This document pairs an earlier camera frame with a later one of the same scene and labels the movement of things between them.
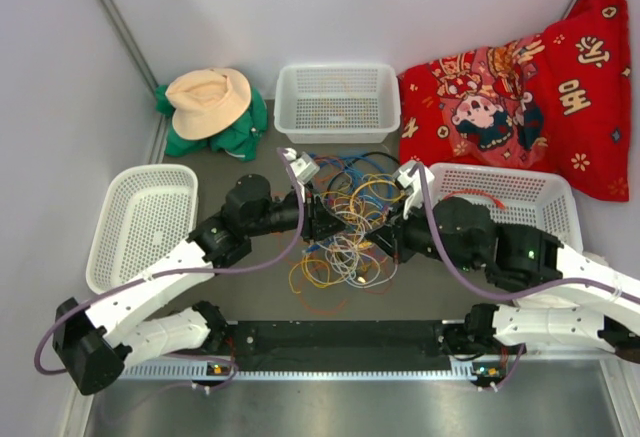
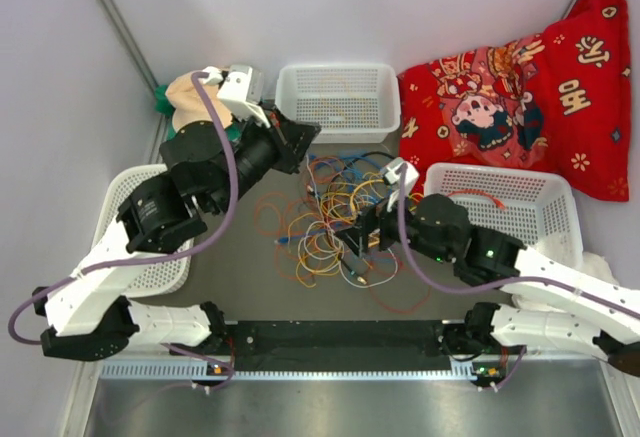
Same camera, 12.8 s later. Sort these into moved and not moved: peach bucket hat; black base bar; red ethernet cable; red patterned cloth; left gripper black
Moved: left gripper black
Not moved: black base bar; peach bucket hat; red ethernet cable; red patterned cloth
